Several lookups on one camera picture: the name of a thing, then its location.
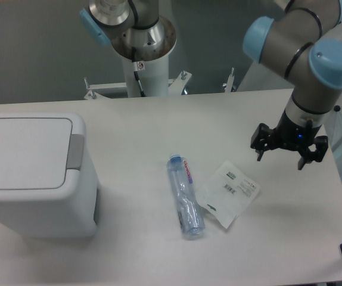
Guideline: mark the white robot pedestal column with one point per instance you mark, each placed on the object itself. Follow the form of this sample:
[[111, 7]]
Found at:
[[146, 51]]

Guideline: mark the clear crushed plastic bottle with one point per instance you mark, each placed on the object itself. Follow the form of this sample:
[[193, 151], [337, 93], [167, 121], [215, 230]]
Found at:
[[189, 213]]

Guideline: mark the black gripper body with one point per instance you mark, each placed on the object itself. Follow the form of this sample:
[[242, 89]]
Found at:
[[294, 136]]

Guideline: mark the white push-button trash can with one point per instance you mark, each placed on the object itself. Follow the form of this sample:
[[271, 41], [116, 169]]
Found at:
[[49, 187]]

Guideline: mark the white sealed medical pouch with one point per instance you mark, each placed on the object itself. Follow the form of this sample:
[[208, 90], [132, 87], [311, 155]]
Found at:
[[227, 193]]

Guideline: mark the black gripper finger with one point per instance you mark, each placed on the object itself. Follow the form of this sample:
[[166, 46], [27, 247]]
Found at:
[[317, 155], [264, 139]]

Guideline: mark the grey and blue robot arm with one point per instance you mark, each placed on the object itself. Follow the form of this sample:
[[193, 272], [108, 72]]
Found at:
[[294, 47]]

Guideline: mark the white metal base frame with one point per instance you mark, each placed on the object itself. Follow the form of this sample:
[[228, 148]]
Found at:
[[140, 87]]

